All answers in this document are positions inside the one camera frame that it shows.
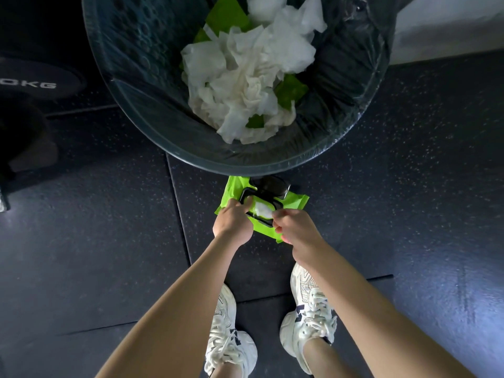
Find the person's left forearm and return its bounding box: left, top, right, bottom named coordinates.
left=96, top=236, right=241, bottom=378

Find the green crumpled wrapper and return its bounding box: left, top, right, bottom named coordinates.
left=246, top=73, right=310, bottom=130
left=193, top=0, right=253, bottom=44

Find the person's right leg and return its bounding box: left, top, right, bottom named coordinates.
left=302, top=336, right=357, bottom=378

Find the green wet wipes pack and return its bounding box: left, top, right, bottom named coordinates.
left=214, top=175, right=311, bottom=245

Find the white wet wipe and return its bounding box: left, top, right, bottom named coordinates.
left=254, top=200, right=275, bottom=221

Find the person's left hand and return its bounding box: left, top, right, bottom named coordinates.
left=212, top=196, right=255, bottom=248

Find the person's white sneaker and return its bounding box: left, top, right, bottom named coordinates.
left=203, top=283, right=259, bottom=378
left=279, top=262, right=339, bottom=374

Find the person's left white sneaker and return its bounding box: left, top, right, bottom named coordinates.
left=203, top=283, right=259, bottom=378

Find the person's right white sneaker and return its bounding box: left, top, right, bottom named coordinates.
left=279, top=262, right=339, bottom=374

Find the person's right hand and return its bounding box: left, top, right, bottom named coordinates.
left=271, top=208, right=326, bottom=266

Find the person's right forearm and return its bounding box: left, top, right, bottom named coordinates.
left=293, top=239, right=477, bottom=378

